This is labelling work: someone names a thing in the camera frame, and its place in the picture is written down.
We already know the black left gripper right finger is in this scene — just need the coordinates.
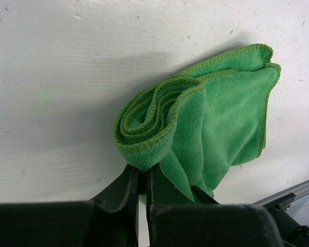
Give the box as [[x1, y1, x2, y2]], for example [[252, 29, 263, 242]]
[[146, 167, 283, 246]]

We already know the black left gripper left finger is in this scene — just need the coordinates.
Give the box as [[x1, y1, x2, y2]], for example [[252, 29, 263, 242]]
[[0, 165, 139, 246]]

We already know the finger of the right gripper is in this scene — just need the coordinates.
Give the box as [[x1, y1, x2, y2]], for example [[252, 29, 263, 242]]
[[191, 186, 218, 204]]

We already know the green microfiber towel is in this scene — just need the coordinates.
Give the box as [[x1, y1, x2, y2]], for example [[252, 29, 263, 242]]
[[113, 44, 281, 203]]

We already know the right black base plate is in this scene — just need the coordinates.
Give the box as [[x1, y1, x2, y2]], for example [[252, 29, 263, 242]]
[[266, 192, 309, 247]]

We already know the aluminium mounting rail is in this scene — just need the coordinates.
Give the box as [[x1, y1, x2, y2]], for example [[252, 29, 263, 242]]
[[253, 180, 309, 210]]

